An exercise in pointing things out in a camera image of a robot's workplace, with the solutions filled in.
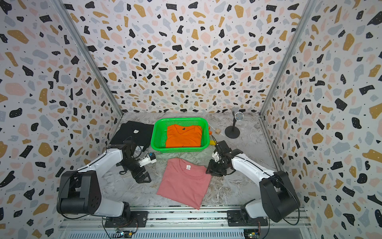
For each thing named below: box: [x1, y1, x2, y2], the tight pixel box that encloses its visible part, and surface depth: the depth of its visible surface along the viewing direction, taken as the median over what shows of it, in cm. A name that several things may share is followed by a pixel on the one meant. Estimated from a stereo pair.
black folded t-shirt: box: [109, 120, 155, 152], surface depth 112 cm
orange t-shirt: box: [165, 123, 202, 148], surface depth 106 cm
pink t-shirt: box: [156, 158, 212, 211], surface depth 87 cm
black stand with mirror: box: [224, 110, 245, 139], surface depth 111 cm
